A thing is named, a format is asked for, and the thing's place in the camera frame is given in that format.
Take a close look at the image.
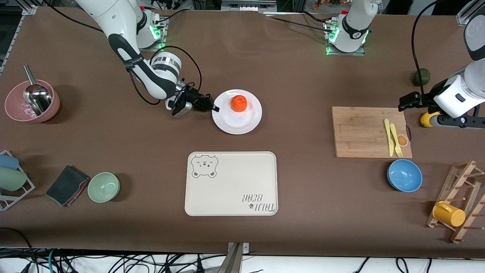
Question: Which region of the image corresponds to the orange mandarin fruit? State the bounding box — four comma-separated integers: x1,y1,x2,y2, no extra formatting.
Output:
231,95,248,112

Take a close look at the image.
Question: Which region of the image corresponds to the white round plate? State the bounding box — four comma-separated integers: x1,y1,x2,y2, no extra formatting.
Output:
211,89,263,135

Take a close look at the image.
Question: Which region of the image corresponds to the yellow lemon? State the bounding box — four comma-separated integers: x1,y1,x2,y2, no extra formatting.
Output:
420,111,441,128

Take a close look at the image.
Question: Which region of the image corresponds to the dark green avocado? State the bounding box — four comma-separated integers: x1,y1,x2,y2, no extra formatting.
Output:
413,68,431,86

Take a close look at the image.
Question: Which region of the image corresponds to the yellow plastic fork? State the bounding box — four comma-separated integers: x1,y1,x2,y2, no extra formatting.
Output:
390,123,404,158

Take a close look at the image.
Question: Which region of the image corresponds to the yellow plastic knife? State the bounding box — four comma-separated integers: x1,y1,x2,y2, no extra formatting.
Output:
384,119,395,157

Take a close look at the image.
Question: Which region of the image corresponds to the wooden cutting board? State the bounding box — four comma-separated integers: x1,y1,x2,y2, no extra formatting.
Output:
332,107,413,158

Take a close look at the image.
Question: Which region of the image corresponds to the blue bowl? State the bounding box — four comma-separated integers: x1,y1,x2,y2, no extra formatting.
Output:
387,159,423,193

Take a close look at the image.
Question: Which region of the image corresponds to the cream bear print tray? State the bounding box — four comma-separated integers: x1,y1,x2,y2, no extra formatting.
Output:
185,151,278,217

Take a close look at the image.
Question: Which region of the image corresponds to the wooden mug rack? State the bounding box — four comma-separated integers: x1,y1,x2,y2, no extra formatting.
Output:
426,160,485,244

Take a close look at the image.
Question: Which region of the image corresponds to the yellow mug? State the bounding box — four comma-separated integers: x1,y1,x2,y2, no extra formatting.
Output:
432,201,466,228

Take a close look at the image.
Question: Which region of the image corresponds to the mint green bowl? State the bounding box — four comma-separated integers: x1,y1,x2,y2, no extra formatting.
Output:
88,172,120,203

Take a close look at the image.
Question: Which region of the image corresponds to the folded grey cloth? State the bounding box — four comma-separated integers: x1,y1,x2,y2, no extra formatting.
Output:
46,165,90,207

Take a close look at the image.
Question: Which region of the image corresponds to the metal scoop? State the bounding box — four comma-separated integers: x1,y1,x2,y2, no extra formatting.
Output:
23,64,52,116

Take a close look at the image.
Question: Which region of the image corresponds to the pink bowl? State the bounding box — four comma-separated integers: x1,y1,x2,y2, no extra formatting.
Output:
5,80,60,124

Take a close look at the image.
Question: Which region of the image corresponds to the light blue cup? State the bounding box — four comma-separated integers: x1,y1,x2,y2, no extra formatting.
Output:
0,154,19,170

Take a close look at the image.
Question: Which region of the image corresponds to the pale green cup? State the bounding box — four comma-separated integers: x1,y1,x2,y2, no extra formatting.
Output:
0,167,28,191

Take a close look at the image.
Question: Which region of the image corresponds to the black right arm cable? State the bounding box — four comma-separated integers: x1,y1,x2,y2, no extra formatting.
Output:
129,45,203,107

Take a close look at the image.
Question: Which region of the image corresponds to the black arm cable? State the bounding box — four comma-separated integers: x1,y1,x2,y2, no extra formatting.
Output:
129,45,203,107
411,0,446,95

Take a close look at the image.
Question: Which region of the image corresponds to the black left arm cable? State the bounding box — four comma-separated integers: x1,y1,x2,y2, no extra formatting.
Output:
411,0,446,95

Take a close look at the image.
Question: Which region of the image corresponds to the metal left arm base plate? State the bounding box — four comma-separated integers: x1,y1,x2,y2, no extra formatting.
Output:
323,18,366,57

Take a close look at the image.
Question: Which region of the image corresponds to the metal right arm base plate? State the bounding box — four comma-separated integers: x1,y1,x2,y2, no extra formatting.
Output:
138,11,169,52

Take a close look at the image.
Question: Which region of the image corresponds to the black table cable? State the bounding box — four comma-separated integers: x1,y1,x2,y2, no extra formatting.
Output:
265,14,331,31

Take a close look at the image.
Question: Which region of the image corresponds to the metal table edge bracket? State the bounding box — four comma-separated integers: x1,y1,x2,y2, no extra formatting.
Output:
217,242,250,273

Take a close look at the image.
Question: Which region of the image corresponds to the white wire rack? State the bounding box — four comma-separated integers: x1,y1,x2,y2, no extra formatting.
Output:
0,150,35,211

